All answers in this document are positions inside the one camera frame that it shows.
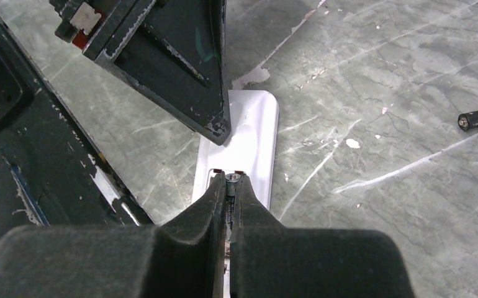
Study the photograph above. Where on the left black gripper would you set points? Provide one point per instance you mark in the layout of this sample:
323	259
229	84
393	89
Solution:
171	52

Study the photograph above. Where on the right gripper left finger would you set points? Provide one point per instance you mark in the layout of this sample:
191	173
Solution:
182	258

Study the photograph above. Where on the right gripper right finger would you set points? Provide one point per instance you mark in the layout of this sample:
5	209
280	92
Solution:
269	259

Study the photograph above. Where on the white remote control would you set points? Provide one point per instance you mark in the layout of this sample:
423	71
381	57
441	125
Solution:
249	151

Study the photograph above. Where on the black orange battery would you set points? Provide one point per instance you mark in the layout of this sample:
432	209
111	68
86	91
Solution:
231	187

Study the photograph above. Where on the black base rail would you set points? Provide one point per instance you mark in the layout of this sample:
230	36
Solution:
50	171

